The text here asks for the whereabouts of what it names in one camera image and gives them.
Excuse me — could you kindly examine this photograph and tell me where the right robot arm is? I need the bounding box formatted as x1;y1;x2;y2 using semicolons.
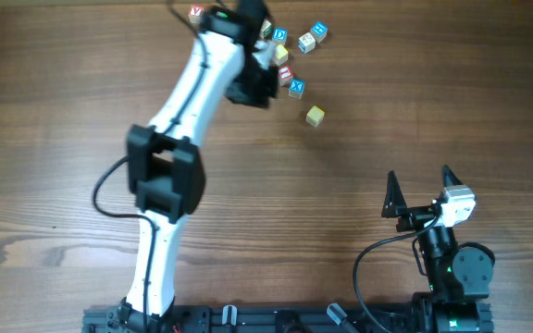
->
381;166;496;333

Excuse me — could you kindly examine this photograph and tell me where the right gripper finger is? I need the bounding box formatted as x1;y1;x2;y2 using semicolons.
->
441;165;463;187
381;170;408;218

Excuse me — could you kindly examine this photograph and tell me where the yellow block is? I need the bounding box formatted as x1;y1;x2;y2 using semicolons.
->
273;44;289;66
306;105;325;127

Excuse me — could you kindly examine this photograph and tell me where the red I block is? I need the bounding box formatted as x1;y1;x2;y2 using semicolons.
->
278;66;293;86

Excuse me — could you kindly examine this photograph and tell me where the white green picture block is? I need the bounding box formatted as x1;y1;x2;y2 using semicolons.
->
260;19;273;39

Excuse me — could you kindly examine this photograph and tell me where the red Y letter block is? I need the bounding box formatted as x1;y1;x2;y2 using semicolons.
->
188;5;205;25

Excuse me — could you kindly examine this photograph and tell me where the blue X letter block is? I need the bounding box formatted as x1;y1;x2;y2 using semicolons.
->
289;79;305;99

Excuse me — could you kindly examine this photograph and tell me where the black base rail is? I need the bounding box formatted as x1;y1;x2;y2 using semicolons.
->
81;302;495;333

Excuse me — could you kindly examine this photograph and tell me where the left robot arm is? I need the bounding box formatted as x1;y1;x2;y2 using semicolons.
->
120;1;279;332

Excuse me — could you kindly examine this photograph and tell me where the blue D letter block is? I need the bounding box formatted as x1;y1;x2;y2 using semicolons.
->
272;28;288;45

